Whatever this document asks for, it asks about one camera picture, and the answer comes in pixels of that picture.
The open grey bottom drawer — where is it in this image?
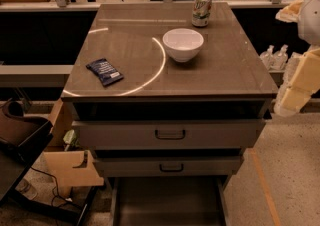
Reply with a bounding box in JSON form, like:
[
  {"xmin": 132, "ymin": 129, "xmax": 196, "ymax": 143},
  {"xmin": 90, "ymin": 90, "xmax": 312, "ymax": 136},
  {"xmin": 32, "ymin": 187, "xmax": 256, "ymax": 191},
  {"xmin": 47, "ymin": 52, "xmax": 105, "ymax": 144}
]
[{"xmin": 110, "ymin": 176, "xmax": 231, "ymax": 226}]

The blue rxbar blueberry wrapper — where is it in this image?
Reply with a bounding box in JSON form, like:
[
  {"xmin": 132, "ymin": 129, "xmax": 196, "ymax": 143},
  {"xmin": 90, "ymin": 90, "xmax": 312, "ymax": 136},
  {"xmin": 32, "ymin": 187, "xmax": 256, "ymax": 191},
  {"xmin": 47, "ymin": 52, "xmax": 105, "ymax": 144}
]
[{"xmin": 86, "ymin": 58, "xmax": 123, "ymax": 87}]

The green white soda can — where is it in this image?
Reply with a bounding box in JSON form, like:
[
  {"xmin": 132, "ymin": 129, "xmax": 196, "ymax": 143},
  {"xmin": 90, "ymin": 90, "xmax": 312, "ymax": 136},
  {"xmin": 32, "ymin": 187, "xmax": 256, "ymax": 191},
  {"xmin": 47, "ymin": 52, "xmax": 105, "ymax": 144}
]
[{"xmin": 192, "ymin": 0, "xmax": 212, "ymax": 27}]

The white ceramic bowl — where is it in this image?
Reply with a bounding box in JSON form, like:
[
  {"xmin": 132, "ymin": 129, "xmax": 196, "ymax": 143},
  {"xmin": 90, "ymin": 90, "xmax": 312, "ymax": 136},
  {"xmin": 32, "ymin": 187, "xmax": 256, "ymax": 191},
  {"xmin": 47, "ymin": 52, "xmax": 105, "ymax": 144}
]
[{"xmin": 162, "ymin": 28, "xmax": 204, "ymax": 63}]

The black floor cable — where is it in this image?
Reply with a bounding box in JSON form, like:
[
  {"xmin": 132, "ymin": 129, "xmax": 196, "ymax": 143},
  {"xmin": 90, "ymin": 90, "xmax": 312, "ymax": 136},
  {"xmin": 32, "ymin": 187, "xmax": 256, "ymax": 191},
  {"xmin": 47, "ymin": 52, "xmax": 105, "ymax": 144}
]
[{"xmin": 30, "ymin": 166, "xmax": 83, "ymax": 211}]

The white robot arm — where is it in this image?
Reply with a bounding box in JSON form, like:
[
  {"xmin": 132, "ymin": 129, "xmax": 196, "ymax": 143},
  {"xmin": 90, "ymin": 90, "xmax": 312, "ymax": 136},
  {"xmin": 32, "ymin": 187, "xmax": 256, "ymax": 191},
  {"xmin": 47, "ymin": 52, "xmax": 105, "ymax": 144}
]
[{"xmin": 274, "ymin": 0, "xmax": 320, "ymax": 117}]

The clear sanitizer bottle left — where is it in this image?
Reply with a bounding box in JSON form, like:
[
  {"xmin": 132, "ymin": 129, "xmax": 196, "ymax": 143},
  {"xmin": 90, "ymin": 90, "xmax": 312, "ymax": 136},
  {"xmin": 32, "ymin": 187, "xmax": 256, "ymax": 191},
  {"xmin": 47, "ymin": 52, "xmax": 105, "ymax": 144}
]
[{"xmin": 260, "ymin": 45, "xmax": 274, "ymax": 70}]

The dark brown chair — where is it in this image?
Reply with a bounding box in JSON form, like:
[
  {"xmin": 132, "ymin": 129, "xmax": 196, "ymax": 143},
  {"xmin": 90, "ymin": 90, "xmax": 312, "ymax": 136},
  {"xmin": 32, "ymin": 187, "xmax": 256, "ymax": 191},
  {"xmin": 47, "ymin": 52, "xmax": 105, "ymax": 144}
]
[{"xmin": 0, "ymin": 100, "xmax": 52, "ymax": 203}]

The grey drawer cabinet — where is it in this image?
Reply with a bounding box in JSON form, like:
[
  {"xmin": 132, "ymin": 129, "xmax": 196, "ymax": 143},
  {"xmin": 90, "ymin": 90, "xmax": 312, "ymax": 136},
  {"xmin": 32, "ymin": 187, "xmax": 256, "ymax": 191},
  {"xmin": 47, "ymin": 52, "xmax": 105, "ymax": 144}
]
[{"xmin": 60, "ymin": 1, "xmax": 279, "ymax": 226}]

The grey middle drawer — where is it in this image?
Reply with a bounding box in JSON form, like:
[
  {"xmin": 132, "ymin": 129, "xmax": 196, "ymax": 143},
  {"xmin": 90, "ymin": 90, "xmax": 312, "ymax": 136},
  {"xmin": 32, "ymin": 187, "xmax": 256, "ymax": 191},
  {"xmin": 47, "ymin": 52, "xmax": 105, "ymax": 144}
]
[{"xmin": 94, "ymin": 156, "xmax": 242, "ymax": 177}]

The clear sanitizer bottle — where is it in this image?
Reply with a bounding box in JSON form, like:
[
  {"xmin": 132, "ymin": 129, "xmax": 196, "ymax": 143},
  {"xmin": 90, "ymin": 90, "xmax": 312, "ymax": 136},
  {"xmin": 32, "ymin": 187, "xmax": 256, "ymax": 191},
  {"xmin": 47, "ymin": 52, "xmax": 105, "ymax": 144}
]
[
  {"xmin": 260, "ymin": 45, "xmax": 274, "ymax": 70},
  {"xmin": 271, "ymin": 44, "xmax": 288, "ymax": 70}
]

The grey top drawer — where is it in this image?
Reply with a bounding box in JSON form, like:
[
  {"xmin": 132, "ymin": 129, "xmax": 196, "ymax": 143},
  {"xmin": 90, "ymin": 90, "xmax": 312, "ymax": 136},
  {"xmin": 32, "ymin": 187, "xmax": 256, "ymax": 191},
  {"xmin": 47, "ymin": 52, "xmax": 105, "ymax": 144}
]
[{"xmin": 72, "ymin": 119, "xmax": 265, "ymax": 150}]

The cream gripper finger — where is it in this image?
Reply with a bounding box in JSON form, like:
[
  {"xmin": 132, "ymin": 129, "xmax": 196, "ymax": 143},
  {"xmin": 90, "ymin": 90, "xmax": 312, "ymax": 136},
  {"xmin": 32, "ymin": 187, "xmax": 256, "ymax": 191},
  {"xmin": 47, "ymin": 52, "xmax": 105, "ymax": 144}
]
[
  {"xmin": 274, "ymin": 48, "xmax": 320, "ymax": 117},
  {"xmin": 275, "ymin": 0, "xmax": 304, "ymax": 23}
]

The clear sanitizer bottle right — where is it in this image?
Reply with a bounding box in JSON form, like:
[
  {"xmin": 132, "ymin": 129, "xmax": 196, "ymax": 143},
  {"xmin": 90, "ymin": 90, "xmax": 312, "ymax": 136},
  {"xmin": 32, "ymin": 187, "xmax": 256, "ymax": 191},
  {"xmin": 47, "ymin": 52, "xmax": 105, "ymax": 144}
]
[{"xmin": 271, "ymin": 44, "xmax": 288, "ymax": 70}]

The tan cardboard box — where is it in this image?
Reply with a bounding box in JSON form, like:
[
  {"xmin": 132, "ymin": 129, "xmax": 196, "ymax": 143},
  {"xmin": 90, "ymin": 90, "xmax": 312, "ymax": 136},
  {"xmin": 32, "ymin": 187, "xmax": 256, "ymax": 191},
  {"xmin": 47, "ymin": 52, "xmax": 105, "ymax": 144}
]
[{"xmin": 44, "ymin": 99, "xmax": 104, "ymax": 198}]

